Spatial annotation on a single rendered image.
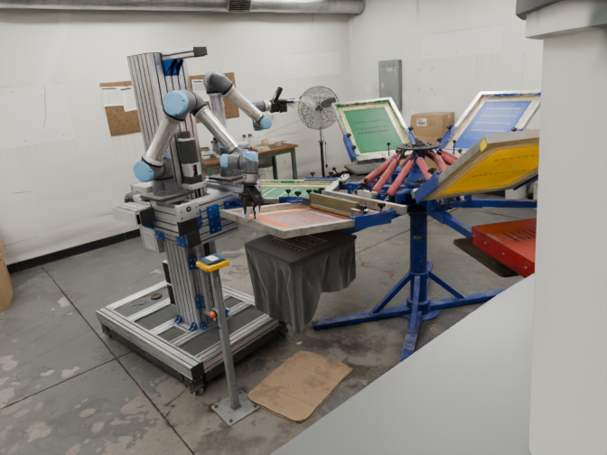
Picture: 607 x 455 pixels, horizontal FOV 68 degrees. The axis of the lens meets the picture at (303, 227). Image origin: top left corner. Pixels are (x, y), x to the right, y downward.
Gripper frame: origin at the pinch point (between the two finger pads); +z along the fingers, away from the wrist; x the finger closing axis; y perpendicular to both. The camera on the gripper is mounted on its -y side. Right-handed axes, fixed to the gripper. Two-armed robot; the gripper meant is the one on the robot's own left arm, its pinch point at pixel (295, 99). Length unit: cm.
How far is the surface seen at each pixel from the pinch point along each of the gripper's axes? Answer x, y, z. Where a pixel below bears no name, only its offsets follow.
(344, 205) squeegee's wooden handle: 87, 46, -10
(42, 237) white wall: -249, 172, -213
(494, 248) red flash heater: 174, 38, 15
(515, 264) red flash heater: 188, 38, 11
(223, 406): 96, 155, -96
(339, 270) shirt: 105, 76, -23
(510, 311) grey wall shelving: 283, -46, -116
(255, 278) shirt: 79, 84, -65
